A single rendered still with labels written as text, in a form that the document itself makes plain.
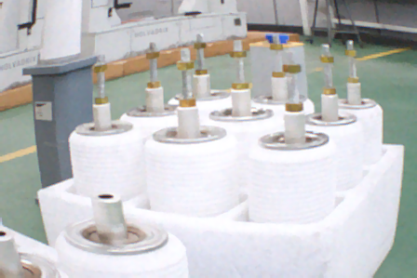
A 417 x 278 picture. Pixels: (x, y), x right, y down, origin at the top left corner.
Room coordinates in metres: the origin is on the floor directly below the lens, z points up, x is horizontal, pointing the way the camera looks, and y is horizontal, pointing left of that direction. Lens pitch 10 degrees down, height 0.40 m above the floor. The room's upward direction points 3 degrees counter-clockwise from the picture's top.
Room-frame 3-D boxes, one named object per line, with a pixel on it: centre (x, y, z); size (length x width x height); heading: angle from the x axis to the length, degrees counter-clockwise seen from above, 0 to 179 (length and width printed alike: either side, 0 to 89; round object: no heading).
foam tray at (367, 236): (0.86, -0.04, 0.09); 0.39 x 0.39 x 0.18; 60
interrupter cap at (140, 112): (0.91, 0.06, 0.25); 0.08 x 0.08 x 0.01
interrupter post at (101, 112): (0.81, 0.12, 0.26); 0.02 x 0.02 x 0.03
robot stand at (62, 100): (1.33, 0.29, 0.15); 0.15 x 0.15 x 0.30; 56
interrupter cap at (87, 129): (0.81, 0.12, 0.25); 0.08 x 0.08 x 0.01
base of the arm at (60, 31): (1.33, 0.29, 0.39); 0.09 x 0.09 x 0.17; 56
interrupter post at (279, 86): (0.96, -0.10, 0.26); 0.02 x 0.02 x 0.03
